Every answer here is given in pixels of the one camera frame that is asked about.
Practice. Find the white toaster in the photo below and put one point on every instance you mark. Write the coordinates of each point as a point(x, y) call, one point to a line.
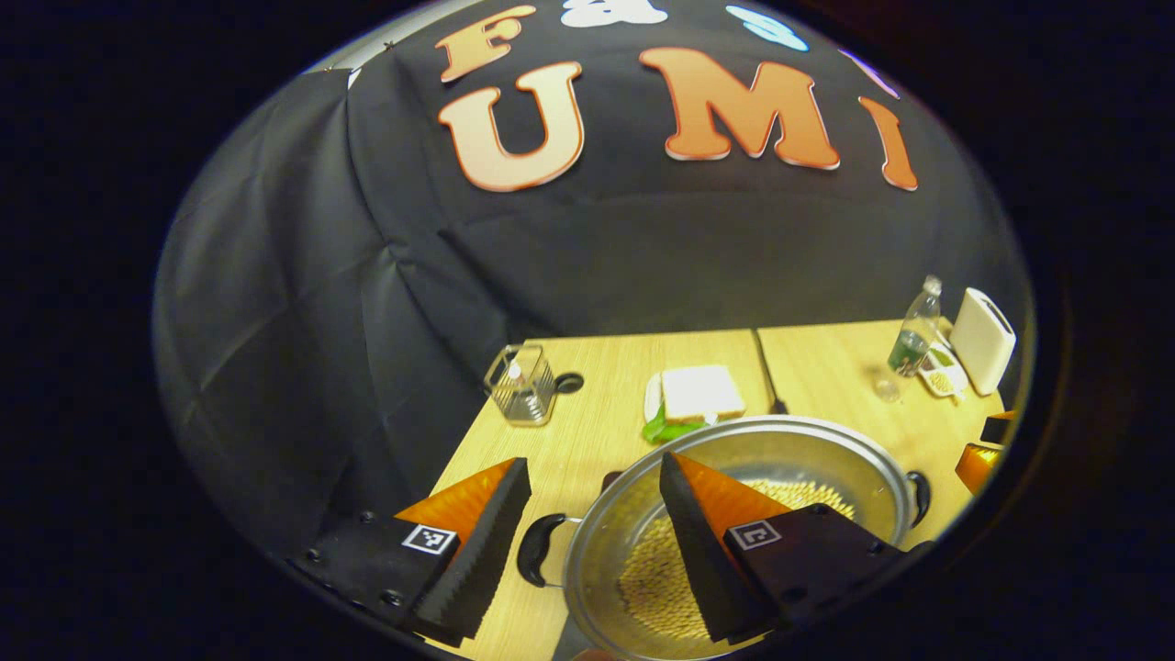
point(982, 340)

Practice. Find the pile of soybeans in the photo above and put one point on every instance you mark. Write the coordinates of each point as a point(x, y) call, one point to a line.
point(656, 578)

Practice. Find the small soybean portion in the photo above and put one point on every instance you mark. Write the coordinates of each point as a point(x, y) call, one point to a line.
point(939, 381)

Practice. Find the white divided dish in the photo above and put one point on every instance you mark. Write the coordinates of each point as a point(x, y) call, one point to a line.
point(950, 372)

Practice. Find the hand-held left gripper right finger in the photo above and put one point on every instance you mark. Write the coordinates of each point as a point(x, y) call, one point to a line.
point(702, 569)

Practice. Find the stainless steel pot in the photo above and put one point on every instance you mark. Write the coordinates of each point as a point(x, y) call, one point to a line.
point(808, 459)

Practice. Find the white plate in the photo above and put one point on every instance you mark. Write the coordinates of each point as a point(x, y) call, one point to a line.
point(652, 395)

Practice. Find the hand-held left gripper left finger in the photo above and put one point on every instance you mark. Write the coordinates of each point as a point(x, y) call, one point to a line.
point(486, 560)

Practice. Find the sandwich with lettuce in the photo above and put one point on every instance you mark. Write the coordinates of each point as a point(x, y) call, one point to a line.
point(702, 393)

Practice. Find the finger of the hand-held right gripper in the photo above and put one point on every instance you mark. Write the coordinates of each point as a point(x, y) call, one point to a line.
point(999, 429)
point(980, 468)

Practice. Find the clear plastic water bottle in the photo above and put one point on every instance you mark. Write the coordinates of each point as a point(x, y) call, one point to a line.
point(913, 340)

